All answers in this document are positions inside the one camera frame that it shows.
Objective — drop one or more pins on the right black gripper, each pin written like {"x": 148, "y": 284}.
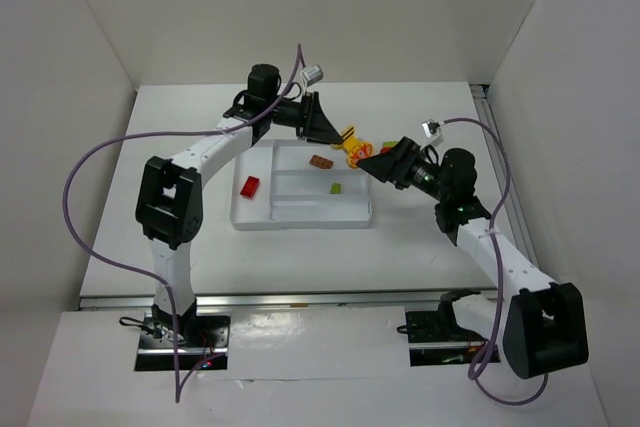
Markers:
{"x": 403, "y": 162}

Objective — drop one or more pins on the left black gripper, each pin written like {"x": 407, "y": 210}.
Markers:
{"x": 307, "y": 115}

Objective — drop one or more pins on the yellow rounded printed lego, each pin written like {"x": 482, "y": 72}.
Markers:
{"x": 356, "y": 150}

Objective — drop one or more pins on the tan lego brick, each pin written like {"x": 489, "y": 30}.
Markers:
{"x": 321, "y": 162}

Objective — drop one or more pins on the red lego brick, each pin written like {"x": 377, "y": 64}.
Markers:
{"x": 250, "y": 187}

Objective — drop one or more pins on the yellow lego piece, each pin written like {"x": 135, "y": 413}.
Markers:
{"x": 347, "y": 139}

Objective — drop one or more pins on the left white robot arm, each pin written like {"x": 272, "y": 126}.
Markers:
{"x": 170, "y": 202}

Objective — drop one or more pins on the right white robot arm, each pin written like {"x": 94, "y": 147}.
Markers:
{"x": 543, "y": 327}

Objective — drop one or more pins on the red and green lego stack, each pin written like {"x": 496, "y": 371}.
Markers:
{"x": 387, "y": 146}

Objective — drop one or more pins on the white divided tray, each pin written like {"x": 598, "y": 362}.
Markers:
{"x": 295, "y": 195}

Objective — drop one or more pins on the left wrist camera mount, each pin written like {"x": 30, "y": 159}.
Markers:
{"x": 311, "y": 75}

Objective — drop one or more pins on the aluminium rail right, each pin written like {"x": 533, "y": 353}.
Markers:
{"x": 512, "y": 208}

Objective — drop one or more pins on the aluminium rail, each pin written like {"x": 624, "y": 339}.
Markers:
{"x": 512, "y": 208}
{"x": 264, "y": 300}

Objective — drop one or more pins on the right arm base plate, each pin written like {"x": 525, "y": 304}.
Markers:
{"x": 431, "y": 344}

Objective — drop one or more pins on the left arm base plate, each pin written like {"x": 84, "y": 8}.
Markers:
{"x": 210, "y": 338}

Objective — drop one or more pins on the aluminium rail front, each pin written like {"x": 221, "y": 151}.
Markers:
{"x": 264, "y": 300}

